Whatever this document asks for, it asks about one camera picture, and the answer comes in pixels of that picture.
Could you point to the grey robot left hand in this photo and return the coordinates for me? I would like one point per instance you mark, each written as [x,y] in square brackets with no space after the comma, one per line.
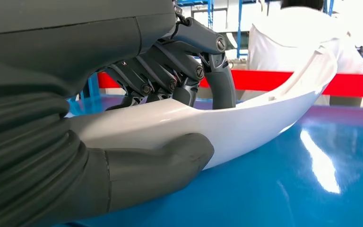
[59,40]

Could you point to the red barrier belt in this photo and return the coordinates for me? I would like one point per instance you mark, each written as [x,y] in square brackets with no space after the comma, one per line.
[263,80]

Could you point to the person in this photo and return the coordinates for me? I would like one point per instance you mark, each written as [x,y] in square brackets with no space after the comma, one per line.
[278,40]

